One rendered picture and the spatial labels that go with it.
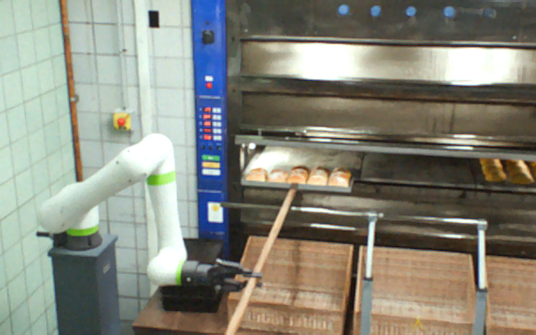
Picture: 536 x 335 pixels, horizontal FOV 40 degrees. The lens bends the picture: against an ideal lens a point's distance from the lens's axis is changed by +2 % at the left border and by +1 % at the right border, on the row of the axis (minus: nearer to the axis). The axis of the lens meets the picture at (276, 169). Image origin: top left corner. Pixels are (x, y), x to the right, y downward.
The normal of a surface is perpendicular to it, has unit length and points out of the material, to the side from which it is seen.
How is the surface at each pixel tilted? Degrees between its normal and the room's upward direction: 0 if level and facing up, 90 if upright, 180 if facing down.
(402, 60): 70
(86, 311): 90
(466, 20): 90
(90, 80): 90
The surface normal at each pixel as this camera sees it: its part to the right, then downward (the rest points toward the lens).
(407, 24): -0.17, 0.32
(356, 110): -0.16, -0.03
